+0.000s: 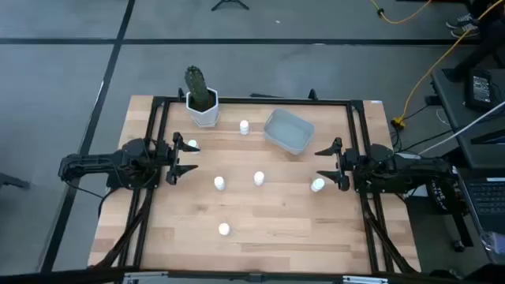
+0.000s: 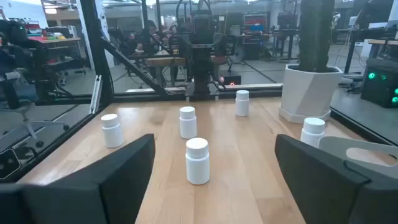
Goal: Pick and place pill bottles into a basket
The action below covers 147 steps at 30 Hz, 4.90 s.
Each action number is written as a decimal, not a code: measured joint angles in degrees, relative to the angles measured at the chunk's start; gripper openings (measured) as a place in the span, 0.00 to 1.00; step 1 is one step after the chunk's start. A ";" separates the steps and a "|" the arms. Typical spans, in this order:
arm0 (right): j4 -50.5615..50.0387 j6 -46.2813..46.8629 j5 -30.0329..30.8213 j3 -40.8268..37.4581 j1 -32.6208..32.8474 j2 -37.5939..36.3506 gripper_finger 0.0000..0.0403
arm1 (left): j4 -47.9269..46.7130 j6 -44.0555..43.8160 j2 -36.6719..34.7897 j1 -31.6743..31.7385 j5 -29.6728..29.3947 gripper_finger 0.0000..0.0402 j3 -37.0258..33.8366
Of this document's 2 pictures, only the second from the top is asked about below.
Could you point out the wooden cluttered workbench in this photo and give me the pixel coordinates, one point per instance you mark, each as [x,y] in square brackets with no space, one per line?
[54,40]

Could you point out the white plastic pill bottle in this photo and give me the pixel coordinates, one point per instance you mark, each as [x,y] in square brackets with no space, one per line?
[197,165]
[112,133]
[312,130]
[242,105]
[187,124]

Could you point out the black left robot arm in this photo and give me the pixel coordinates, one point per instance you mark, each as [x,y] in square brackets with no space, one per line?
[201,73]

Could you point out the black computer green lights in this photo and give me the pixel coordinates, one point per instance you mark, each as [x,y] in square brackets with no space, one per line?
[377,90]

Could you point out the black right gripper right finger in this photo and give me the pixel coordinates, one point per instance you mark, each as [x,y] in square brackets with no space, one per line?
[326,193]

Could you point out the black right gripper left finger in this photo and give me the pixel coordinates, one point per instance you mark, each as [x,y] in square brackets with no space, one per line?
[93,193]

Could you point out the black square device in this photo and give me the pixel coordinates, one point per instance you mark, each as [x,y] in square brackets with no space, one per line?
[9,163]

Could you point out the white faceted plant pot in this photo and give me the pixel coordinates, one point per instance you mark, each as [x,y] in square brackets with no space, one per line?
[308,93]

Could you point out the black equipment rack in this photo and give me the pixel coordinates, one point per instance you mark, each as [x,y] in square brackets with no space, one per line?
[255,31]

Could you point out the grey office chair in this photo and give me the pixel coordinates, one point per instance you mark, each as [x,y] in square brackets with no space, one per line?
[28,124]

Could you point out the black box red light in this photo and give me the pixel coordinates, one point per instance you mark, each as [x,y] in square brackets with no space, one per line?
[230,80]

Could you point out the green cactus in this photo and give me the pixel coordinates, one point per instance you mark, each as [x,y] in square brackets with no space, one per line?
[315,34]

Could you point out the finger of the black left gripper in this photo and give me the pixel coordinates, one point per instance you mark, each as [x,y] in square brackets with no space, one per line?
[225,46]
[178,46]

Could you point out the black desk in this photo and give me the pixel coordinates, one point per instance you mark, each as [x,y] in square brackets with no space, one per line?
[370,32]

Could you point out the person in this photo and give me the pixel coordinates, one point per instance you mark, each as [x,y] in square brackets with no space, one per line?
[151,34]

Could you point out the wooden desk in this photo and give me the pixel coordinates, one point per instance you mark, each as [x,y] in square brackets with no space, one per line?
[164,61]

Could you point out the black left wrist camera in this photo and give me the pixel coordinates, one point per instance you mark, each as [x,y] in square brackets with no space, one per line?
[202,23]

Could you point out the silver frame bracket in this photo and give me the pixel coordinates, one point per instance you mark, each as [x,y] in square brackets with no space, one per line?
[95,93]

